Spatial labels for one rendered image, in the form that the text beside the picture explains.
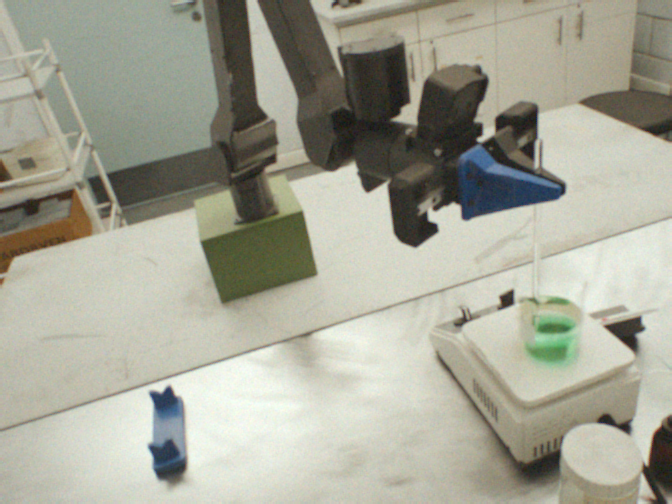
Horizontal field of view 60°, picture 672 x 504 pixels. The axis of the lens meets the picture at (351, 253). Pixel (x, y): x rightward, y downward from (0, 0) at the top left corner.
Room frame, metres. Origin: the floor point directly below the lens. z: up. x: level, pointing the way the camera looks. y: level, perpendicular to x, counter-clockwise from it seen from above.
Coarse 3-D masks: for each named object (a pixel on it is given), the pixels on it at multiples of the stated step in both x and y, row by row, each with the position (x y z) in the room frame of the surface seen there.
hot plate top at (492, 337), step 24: (504, 312) 0.46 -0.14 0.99; (480, 336) 0.43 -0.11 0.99; (504, 336) 0.43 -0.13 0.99; (600, 336) 0.40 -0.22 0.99; (504, 360) 0.39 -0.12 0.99; (576, 360) 0.38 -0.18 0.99; (600, 360) 0.37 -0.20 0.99; (624, 360) 0.37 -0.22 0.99; (504, 384) 0.37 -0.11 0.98; (528, 384) 0.36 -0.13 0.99; (552, 384) 0.35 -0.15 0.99; (576, 384) 0.35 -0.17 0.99
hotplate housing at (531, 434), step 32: (448, 352) 0.47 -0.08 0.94; (480, 384) 0.40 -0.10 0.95; (608, 384) 0.36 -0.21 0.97; (640, 384) 0.36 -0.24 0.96; (512, 416) 0.35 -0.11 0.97; (544, 416) 0.34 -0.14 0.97; (576, 416) 0.35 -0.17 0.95; (608, 416) 0.35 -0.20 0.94; (512, 448) 0.35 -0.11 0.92; (544, 448) 0.34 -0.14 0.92
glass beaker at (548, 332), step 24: (528, 264) 0.43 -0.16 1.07; (552, 264) 0.43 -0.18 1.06; (576, 264) 0.41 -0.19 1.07; (528, 288) 0.43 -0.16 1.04; (552, 288) 0.43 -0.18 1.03; (576, 288) 0.41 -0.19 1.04; (528, 312) 0.38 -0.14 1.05; (552, 312) 0.37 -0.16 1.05; (576, 312) 0.37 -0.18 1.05; (528, 336) 0.38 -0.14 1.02; (552, 336) 0.37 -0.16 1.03; (576, 336) 0.38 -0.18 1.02; (528, 360) 0.38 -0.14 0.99; (552, 360) 0.37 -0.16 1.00
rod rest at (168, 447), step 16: (160, 400) 0.50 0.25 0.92; (176, 400) 0.50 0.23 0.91; (160, 416) 0.49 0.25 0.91; (176, 416) 0.48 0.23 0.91; (160, 432) 0.46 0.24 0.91; (176, 432) 0.46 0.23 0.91; (160, 448) 0.42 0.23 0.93; (176, 448) 0.43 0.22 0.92; (160, 464) 0.42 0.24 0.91; (176, 464) 0.42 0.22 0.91
